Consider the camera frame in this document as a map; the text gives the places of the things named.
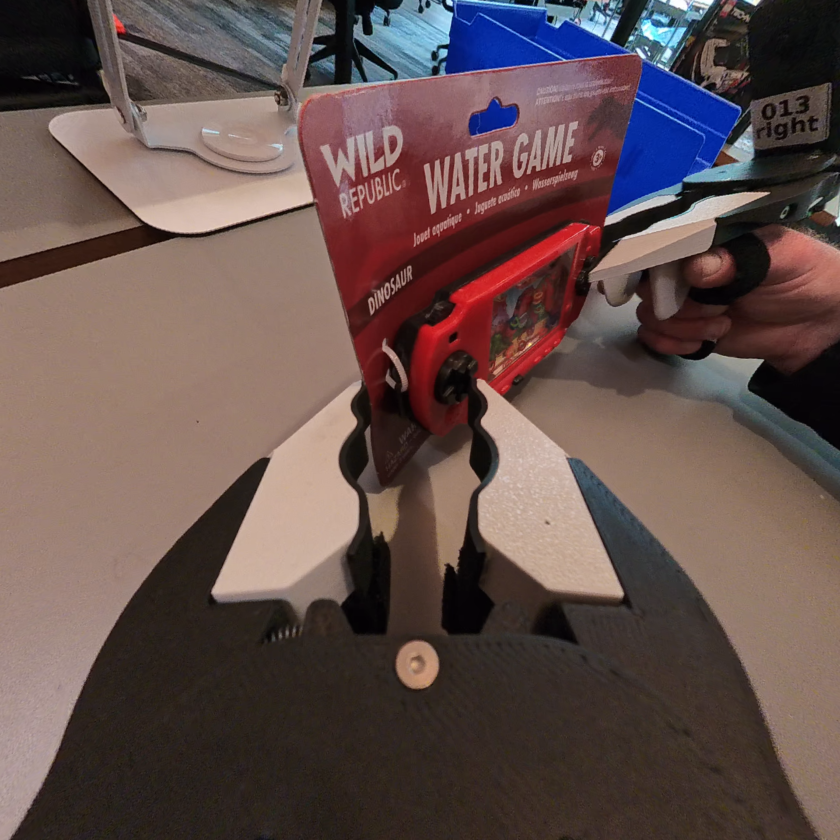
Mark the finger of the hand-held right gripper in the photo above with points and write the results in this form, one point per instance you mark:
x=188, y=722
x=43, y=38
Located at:
x=649, y=208
x=669, y=246

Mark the blue plastic bin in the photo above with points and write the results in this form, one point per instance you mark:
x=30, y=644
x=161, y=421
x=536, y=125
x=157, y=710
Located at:
x=715, y=111
x=492, y=39

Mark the red handheld toy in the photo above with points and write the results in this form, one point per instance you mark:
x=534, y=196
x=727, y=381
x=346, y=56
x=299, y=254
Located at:
x=459, y=164

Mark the black office chair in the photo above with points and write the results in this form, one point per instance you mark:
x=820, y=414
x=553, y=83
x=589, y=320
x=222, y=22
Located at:
x=338, y=39

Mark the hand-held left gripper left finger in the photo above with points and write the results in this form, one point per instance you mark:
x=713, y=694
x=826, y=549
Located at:
x=292, y=531

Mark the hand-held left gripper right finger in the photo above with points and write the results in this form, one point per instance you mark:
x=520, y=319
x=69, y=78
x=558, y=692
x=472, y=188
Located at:
x=544, y=525

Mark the toy car box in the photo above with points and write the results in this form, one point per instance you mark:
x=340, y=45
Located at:
x=715, y=52

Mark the person's right hand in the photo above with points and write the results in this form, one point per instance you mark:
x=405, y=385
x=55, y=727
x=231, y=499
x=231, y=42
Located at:
x=800, y=295

